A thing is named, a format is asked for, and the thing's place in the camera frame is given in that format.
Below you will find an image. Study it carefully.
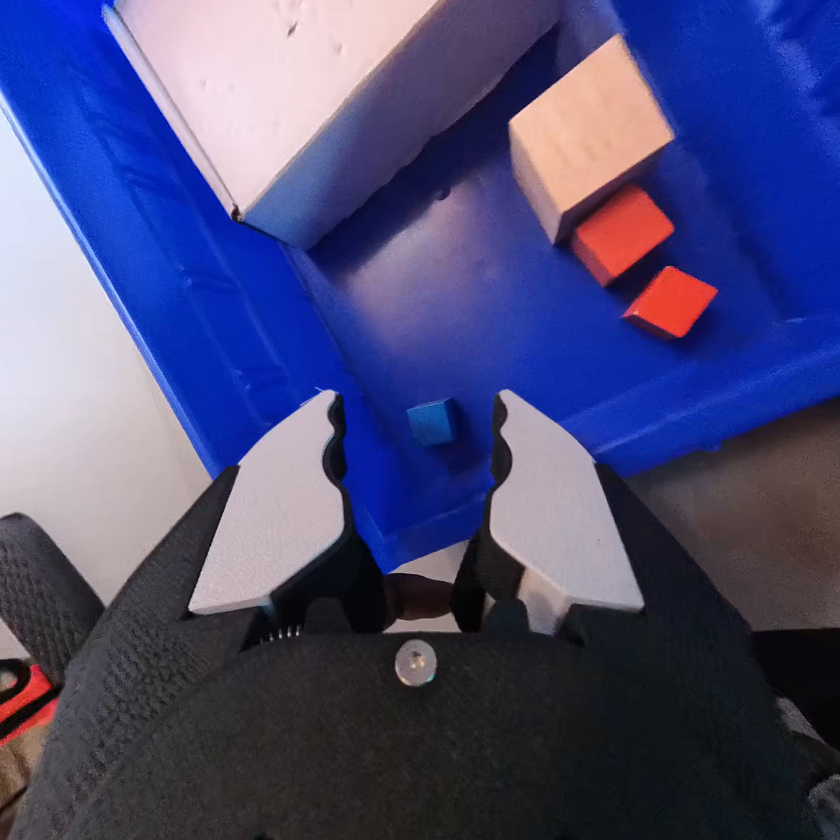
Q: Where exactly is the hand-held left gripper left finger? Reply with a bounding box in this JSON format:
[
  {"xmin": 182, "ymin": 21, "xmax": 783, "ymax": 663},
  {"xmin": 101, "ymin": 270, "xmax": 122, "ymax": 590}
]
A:
[{"xmin": 188, "ymin": 390, "xmax": 361, "ymax": 619}]

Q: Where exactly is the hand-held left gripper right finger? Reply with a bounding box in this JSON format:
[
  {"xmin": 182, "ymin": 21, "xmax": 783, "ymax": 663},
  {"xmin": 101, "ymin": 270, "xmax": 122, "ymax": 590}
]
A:
[{"xmin": 471, "ymin": 389, "xmax": 645, "ymax": 636}]

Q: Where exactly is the small blue cube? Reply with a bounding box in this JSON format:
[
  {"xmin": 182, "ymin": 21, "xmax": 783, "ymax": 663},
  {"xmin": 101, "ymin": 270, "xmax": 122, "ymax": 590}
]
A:
[{"xmin": 406, "ymin": 397, "xmax": 458, "ymax": 448}]

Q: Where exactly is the blue plastic bin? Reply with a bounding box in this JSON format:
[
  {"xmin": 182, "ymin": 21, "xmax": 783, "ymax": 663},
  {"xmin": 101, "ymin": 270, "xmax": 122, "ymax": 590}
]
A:
[{"xmin": 0, "ymin": 0, "xmax": 840, "ymax": 572}]

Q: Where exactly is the red and black object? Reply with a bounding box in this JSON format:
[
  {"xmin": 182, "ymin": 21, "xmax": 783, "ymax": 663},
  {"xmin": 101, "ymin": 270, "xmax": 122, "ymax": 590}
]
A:
[{"xmin": 0, "ymin": 663, "xmax": 61, "ymax": 746}]

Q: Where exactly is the red wooden block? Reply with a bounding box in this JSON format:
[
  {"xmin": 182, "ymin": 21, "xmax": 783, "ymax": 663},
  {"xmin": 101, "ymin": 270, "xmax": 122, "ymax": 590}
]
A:
[
  {"xmin": 571, "ymin": 185, "xmax": 676, "ymax": 287},
  {"xmin": 622, "ymin": 266, "xmax": 718, "ymax": 341}
]

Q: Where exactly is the pale wooden block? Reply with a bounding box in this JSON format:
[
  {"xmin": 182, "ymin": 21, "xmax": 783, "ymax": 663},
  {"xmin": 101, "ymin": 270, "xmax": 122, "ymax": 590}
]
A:
[{"xmin": 508, "ymin": 34, "xmax": 676, "ymax": 245}]

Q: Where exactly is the white cardboard box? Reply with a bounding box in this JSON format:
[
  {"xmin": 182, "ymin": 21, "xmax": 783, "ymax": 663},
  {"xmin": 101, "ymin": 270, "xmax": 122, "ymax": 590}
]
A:
[{"xmin": 105, "ymin": 0, "xmax": 565, "ymax": 252}]

